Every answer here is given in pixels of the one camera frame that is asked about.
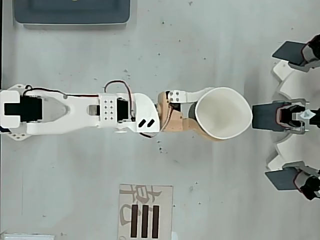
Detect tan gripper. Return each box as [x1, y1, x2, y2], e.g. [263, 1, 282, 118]
[156, 86, 226, 144]

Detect white paper cup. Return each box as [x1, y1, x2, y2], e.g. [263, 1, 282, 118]
[194, 86, 253, 141]

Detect dark grey valve paddle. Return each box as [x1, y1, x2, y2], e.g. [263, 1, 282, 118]
[251, 103, 286, 132]
[271, 40, 310, 67]
[264, 168, 301, 192]

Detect black red valve motor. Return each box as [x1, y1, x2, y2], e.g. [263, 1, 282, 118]
[301, 34, 320, 64]
[276, 104, 320, 129]
[294, 169, 320, 202]

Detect grey card with brown stripes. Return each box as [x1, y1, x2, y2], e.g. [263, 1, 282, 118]
[117, 184, 174, 240]

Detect dark blue-grey tray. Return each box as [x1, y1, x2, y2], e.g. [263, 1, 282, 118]
[12, 0, 132, 28]

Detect thin gripper servo cable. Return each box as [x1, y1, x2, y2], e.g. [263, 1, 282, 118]
[138, 101, 176, 139]

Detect red and black servo cable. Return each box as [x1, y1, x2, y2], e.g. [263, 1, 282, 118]
[104, 80, 137, 123]

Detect thin red black arm cable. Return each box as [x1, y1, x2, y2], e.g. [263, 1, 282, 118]
[23, 84, 100, 99]

